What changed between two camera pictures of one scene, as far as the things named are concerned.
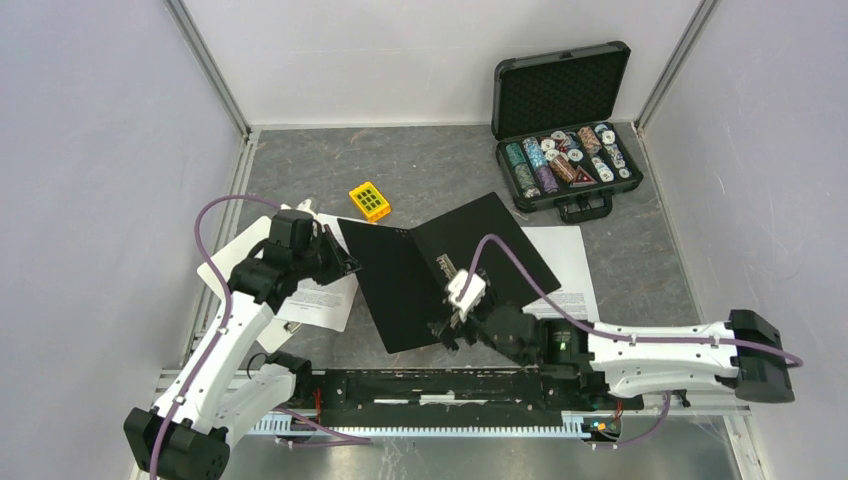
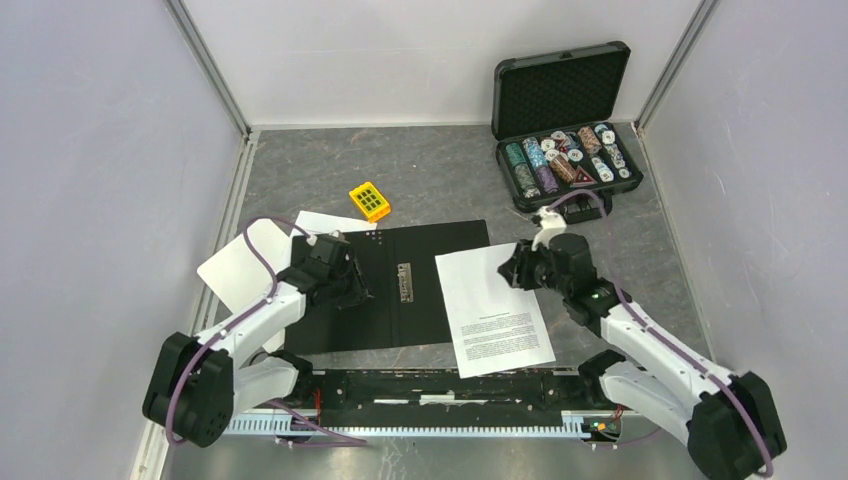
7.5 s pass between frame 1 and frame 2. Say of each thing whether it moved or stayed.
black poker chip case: stayed
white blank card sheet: stayed
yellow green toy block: stayed
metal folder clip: moved
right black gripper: moved
